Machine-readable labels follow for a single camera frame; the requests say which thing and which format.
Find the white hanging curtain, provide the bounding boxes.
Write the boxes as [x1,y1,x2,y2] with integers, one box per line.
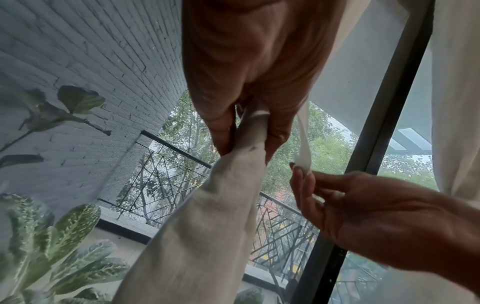
[428,0,480,204]

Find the person's right hand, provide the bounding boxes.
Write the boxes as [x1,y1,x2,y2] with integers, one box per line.
[289,162,451,269]

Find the green trees outside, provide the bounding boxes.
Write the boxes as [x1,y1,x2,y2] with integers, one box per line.
[159,90,439,194]

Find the black window frame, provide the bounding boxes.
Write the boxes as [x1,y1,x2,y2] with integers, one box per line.
[299,0,438,304]

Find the person's left hand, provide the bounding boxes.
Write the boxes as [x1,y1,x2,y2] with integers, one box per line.
[181,0,348,165]

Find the person's right forearm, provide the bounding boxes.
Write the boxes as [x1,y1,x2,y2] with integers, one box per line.
[431,190,480,299]

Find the black metal balcony railing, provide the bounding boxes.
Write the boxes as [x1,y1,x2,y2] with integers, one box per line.
[112,130,389,304]

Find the white curtain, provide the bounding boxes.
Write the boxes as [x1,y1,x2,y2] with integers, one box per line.
[115,108,272,304]
[428,0,480,204]

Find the white curtain tie strip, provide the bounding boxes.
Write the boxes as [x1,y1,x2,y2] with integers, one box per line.
[294,100,315,179]

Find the variegated green leaf plant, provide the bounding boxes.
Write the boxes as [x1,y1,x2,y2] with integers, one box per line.
[0,192,133,304]

